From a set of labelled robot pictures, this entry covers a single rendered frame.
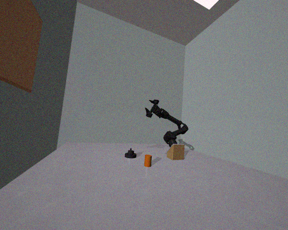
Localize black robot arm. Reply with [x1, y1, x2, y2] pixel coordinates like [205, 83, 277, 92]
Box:
[154, 105, 188, 147]

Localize orange knob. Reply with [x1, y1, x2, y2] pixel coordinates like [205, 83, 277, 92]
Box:
[144, 155, 152, 167]

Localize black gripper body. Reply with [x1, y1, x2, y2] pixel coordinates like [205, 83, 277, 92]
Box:
[146, 100, 159, 118]

